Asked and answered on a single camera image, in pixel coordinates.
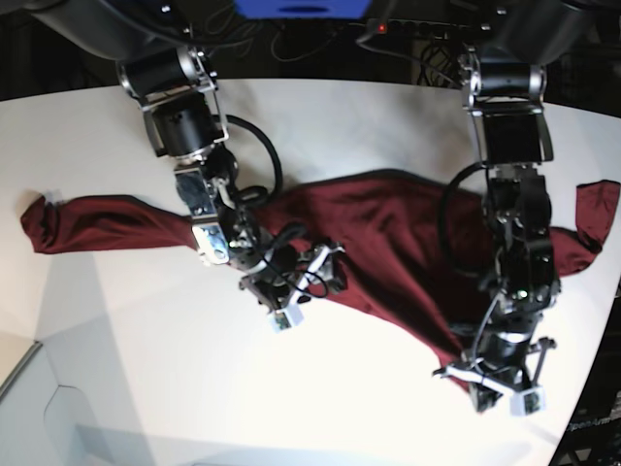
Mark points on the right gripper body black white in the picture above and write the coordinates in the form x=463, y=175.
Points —
x=280, y=271

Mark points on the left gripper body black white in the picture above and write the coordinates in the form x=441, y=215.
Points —
x=493, y=359

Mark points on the dark red long-sleeve t-shirt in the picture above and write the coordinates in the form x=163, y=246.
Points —
x=387, y=222

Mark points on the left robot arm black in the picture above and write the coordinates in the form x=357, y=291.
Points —
x=503, y=82

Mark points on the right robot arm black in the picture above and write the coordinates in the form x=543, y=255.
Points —
x=167, y=70

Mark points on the black OpenArm labelled case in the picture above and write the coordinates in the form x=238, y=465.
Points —
x=592, y=436

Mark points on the black power strip red light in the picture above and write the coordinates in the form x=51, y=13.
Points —
x=422, y=29

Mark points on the blue box at table back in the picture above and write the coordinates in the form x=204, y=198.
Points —
x=338, y=9

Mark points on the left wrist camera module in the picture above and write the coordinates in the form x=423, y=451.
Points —
x=528, y=401

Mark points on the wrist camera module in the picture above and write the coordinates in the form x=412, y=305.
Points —
x=286, y=318
x=528, y=401

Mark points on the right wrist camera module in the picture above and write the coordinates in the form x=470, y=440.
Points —
x=286, y=318

